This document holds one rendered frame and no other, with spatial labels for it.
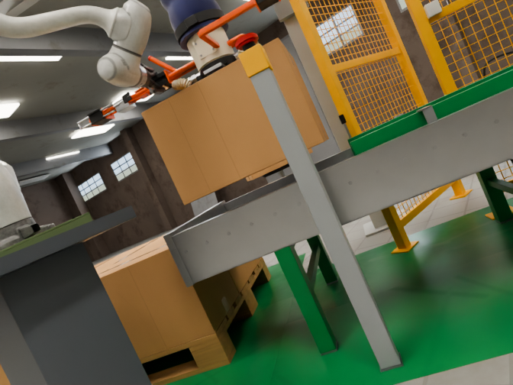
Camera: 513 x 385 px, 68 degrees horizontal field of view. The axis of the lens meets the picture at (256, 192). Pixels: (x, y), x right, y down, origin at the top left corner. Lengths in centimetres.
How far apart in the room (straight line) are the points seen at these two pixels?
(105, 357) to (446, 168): 116
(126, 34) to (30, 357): 101
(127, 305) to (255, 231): 74
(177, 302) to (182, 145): 65
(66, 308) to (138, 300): 59
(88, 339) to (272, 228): 65
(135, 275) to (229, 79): 90
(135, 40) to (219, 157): 50
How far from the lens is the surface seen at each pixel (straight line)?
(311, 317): 141
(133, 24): 146
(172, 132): 154
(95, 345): 127
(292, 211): 129
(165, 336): 180
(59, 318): 123
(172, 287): 169
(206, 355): 177
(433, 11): 209
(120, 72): 143
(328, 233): 112
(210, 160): 148
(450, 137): 130
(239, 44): 115
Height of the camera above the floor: 69
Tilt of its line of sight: 3 degrees down
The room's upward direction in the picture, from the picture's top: 25 degrees counter-clockwise
